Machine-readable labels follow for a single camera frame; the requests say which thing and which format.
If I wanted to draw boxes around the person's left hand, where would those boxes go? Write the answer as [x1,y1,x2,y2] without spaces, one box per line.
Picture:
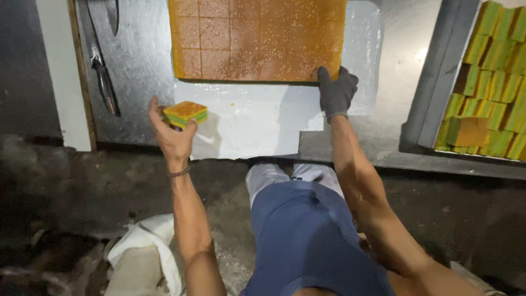
[149,96,199,172]

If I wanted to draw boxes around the person's right hand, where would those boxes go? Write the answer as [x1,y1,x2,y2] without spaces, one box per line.
[317,66,359,124]

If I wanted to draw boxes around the layered orange green cake square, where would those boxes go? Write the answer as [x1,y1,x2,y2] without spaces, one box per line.
[163,101,208,130]

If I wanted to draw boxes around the large scored orange cake slab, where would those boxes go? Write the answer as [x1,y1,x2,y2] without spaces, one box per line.
[168,0,348,82]

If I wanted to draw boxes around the white paper sheet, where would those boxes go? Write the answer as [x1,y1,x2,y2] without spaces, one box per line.
[172,0,385,161]

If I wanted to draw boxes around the person's white shorts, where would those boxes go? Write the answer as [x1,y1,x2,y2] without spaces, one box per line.
[245,162,346,208]

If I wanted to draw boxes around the grey metal tray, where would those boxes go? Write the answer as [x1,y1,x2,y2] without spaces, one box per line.
[399,0,526,166]

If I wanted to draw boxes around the white cloth sack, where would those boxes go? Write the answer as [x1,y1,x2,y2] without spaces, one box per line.
[104,213,184,296]

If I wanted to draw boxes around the white board with wooden edge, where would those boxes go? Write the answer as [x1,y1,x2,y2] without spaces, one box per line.
[35,0,98,152]

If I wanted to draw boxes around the short steel knife blade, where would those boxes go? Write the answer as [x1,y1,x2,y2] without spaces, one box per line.
[104,0,121,37]

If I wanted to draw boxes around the person's blue shirt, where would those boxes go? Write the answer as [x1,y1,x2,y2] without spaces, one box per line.
[239,180,396,296]

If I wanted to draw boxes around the pile of green yellow cake pieces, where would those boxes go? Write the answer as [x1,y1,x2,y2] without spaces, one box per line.
[434,0,526,162]

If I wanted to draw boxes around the long knife with dark handle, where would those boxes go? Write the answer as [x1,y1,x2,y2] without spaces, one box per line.
[85,0,122,118]

